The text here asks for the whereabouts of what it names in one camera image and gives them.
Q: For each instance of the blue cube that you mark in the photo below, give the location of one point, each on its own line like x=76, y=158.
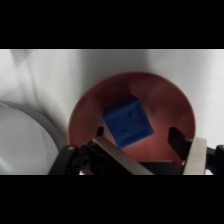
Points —
x=128, y=120

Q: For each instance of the pink bowl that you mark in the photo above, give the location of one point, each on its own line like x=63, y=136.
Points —
x=160, y=96

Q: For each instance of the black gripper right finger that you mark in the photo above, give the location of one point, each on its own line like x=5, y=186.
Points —
x=196, y=156

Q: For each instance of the grey bowl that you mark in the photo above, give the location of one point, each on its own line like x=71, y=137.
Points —
x=23, y=140

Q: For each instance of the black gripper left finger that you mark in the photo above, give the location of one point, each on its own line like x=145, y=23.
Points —
x=110, y=156

